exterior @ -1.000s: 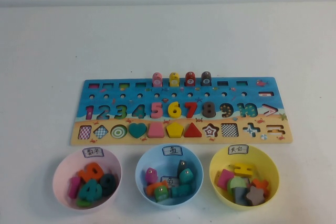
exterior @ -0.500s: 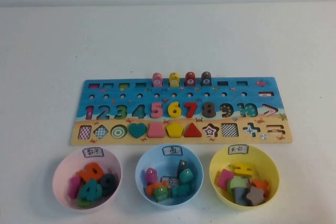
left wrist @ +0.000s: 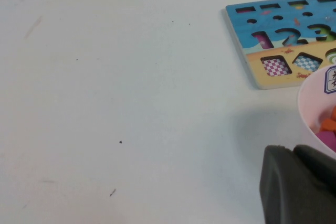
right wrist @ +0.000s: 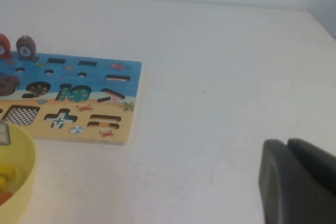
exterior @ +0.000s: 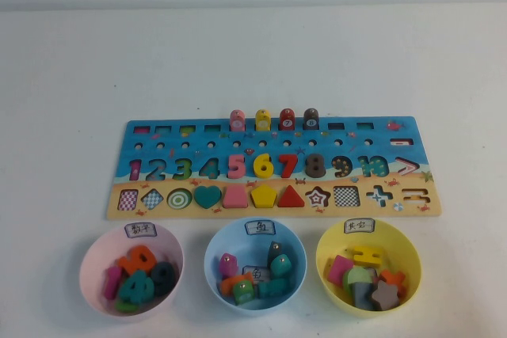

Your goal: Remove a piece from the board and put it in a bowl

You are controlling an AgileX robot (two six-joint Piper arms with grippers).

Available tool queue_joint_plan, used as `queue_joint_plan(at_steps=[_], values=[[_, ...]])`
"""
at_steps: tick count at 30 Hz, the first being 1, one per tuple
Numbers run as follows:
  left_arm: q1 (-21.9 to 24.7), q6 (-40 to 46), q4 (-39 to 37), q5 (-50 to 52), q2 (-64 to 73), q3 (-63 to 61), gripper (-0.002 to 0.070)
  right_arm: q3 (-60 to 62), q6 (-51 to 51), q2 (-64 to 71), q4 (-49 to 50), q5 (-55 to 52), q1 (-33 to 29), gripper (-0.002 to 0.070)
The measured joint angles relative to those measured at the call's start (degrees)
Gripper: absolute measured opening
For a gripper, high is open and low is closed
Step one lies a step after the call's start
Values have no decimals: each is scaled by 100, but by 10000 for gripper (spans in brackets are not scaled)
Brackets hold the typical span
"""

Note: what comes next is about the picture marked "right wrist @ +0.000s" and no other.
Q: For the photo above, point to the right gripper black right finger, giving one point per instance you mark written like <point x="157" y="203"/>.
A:
<point x="317" y="182"/>

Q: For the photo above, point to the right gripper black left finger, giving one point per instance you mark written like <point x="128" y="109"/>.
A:
<point x="278" y="187"/>

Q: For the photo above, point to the colourful wooden puzzle board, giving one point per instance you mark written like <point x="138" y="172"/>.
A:
<point x="86" y="82"/>

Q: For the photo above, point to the yellow plastic bowl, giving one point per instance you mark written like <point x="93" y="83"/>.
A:
<point x="23" y="161"/>

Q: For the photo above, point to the yellow wooden equals sign piece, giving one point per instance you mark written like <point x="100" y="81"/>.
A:
<point x="6" y="175"/>

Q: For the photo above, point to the orange wooden plus piece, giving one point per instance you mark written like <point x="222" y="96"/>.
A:
<point x="5" y="197"/>

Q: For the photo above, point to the paper label on yellow bowl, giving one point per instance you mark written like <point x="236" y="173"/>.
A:
<point x="4" y="133"/>

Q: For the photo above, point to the brown wooden fish piece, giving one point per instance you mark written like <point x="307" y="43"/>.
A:
<point x="25" y="47"/>

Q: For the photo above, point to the red wooden fish piece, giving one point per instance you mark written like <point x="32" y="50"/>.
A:
<point x="4" y="47"/>

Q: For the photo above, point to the brown wooden number eight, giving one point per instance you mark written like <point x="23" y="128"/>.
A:
<point x="8" y="85"/>

